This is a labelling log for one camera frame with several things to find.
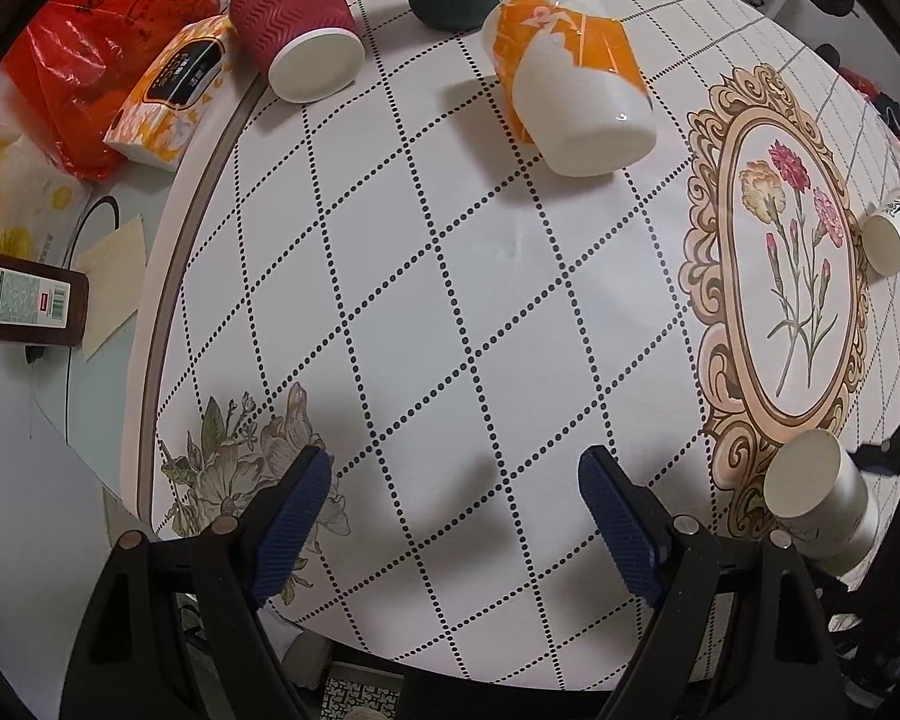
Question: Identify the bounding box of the white paper cup black print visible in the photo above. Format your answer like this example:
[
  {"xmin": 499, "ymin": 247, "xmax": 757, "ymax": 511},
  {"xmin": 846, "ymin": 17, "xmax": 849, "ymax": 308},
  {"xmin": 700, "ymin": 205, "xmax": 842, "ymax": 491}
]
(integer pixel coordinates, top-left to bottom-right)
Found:
[{"xmin": 861, "ymin": 187, "xmax": 900, "ymax": 276}]

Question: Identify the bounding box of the orange and white cup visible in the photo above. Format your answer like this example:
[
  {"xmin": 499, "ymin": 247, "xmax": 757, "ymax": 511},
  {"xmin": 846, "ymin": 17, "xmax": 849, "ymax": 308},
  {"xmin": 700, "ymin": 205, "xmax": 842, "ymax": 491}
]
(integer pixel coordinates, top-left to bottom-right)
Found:
[{"xmin": 483, "ymin": 0, "xmax": 658, "ymax": 178}]

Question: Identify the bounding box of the red plastic bag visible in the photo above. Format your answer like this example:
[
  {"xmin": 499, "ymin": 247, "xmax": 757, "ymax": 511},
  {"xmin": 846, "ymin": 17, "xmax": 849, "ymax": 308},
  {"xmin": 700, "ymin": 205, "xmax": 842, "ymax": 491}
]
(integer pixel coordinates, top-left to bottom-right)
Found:
[{"xmin": 4, "ymin": 0, "xmax": 223, "ymax": 182}]

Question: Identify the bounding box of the black cable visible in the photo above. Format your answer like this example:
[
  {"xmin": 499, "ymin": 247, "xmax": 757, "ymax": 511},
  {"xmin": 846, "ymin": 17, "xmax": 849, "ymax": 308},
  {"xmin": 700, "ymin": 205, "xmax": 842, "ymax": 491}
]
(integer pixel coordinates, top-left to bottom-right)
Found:
[{"xmin": 64, "ymin": 196, "xmax": 121, "ymax": 445}]

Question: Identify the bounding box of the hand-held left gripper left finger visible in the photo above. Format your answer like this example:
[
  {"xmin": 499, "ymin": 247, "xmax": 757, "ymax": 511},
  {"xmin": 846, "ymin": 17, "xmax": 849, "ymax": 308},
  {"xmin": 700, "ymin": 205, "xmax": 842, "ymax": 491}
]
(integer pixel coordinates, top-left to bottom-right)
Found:
[{"xmin": 58, "ymin": 444, "xmax": 335, "ymax": 720}]

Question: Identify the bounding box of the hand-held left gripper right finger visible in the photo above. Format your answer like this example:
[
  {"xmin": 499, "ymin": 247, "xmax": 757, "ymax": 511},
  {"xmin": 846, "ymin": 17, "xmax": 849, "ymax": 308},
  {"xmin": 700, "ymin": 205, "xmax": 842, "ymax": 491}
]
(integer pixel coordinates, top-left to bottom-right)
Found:
[{"xmin": 577, "ymin": 445, "xmax": 853, "ymax": 720}]

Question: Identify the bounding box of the printed checkered tablecloth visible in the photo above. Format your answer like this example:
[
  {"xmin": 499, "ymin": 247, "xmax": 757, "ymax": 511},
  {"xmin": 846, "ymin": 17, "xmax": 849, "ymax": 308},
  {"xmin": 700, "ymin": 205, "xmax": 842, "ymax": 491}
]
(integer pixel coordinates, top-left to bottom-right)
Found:
[{"xmin": 122, "ymin": 0, "xmax": 900, "ymax": 692}]

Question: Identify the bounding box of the dark brown bottle with label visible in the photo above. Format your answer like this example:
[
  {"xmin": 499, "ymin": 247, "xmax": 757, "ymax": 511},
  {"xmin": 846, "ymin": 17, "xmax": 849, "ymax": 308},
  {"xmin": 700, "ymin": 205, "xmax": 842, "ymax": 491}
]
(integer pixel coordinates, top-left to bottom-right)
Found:
[{"xmin": 0, "ymin": 246, "xmax": 92, "ymax": 350}]

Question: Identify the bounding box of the red and black bag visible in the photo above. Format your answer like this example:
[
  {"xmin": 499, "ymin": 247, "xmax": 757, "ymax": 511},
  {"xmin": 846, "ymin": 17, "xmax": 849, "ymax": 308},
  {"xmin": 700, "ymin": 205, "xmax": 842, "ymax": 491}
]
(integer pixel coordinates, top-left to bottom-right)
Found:
[{"xmin": 840, "ymin": 64, "xmax": 900, "ymax": 152}]

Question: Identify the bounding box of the yellow floral package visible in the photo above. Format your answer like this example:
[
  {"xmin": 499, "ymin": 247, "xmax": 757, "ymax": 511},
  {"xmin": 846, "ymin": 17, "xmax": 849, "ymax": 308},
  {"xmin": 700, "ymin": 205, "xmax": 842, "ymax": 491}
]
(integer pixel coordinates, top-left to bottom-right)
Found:
[{"xmin": 0, "ymin": 111, "xmax": 95, "ymax": 272}]

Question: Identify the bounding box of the plain white paper cup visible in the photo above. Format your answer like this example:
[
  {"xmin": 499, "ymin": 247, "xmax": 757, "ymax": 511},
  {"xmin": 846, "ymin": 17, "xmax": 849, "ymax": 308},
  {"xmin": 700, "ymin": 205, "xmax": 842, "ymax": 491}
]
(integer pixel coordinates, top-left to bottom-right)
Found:
[{"xmin": 763, "ymin": 430, "xmax": 880, "ymax": 577}]

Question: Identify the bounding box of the yellow tissue pack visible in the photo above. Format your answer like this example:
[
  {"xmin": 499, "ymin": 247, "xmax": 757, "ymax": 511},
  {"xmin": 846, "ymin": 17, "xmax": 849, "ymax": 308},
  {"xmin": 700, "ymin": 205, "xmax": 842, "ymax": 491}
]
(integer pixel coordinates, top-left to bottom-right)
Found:
[{"xmin": 103, "ymin": 15, "xmax": 242, "ymax": 173}]

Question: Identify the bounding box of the red ribbed paper cup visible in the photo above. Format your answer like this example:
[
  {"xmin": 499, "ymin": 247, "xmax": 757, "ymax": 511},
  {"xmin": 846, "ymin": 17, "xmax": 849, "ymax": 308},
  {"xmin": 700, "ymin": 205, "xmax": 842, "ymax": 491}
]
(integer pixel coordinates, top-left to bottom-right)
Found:
[{"xmin": 229, "ymin": 0, "xmax": 366, "ymax": 104}]

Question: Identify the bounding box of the beige paper card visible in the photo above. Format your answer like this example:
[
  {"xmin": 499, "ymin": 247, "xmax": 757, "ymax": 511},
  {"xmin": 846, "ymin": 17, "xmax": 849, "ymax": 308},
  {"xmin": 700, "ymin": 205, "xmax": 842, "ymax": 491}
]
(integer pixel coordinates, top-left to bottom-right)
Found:
[{"xmin": 71, "ymin": 214, "xmax": 148, "ymax": 363}]

